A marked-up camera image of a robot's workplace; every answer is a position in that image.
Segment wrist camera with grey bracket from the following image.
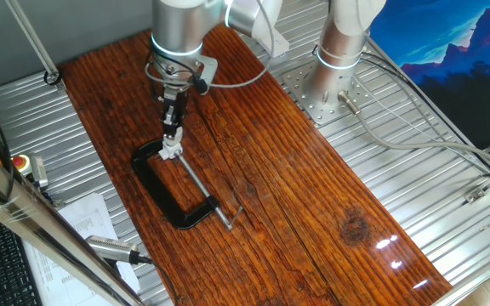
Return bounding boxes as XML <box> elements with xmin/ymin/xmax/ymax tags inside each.
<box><xmin>190</xmin><ymin>54</ymin><xmax>219</xmax><ymax>96</ymax></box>

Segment aluminium post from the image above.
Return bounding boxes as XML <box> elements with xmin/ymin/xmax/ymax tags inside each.
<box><xmin>4</xmin><ymin>0</ymin><xmax>66</xmax><ymax>93</ymax></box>

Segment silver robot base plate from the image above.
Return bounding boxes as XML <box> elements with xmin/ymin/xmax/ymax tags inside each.
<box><xmin>281</xmin><ymin>62</ymin><xmax>376</xmax><ymax>126</ymax></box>

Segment silver metal frame beam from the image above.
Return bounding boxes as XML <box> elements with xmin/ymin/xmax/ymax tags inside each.
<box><xmin>0</xmin><ymin>122</ymin><xmax>146</xmax><ymax>306</ymax></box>

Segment white light bulb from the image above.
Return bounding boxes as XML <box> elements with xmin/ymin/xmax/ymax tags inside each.
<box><xmin>162</xmin><ymin>126</ymin><xmax>184</xmax><ymax>148</ymax></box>

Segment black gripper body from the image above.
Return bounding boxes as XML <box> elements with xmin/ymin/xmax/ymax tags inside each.
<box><xmin>161</xmin><ymin>83</ymin><xmax>190</xmax><ymax>111</ymax></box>

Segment thick grey robot cable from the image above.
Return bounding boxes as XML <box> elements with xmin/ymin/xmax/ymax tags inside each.
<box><xmin>337</xmin><ymin>90</ymin><xmax>490</xmax><ymax>179</ymax></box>

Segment printed white paper sheets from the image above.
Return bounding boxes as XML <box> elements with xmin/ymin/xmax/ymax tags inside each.
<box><xmin>21</xmin><ymin>193</ymin><xmax>142</xmax><ymax>306</ymax></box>

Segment brown wooden board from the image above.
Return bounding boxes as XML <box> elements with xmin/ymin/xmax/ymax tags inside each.
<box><xmin>60</xmin><ymin>23</ymin><xmax>453</xmax><ymax>306</ymax></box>

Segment white bulb socket adapter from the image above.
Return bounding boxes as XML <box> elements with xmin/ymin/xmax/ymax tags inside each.
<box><xmin>157</xmin><ymin>140</ymin><xmax>184</xmax><ymax>162</ymax></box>

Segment blue mountain poster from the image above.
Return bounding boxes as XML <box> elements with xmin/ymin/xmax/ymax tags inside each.
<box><xmin>367</xmin><ymin>0</ymin><xmax>490</xmax><ymax>150</ymax></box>

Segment black camera cable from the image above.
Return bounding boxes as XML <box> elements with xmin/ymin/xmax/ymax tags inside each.
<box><xmin>136</xmin><ymin>252</ymin><xmax>180</xmax><ymax>305</ymax></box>

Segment red emergency stop button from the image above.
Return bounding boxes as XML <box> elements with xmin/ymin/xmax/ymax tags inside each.
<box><xmin>10</xmin><ymin>154</ymin><xmax>49</xmax><ymax>189</ymax></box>

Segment black looped base cables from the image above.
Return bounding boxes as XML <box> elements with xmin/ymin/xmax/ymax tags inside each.
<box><xmin>311</xmin><ymin>40</ymin><xmax>490</xmax><ymax>173</ymax></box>

